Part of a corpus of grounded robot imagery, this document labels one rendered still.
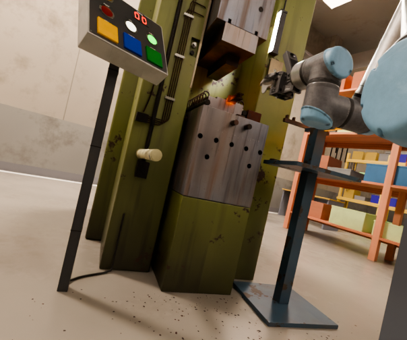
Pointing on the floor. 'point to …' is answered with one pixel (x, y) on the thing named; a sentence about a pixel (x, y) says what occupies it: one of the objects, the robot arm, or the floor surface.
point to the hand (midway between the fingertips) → (267, 84)
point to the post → (87, 179)
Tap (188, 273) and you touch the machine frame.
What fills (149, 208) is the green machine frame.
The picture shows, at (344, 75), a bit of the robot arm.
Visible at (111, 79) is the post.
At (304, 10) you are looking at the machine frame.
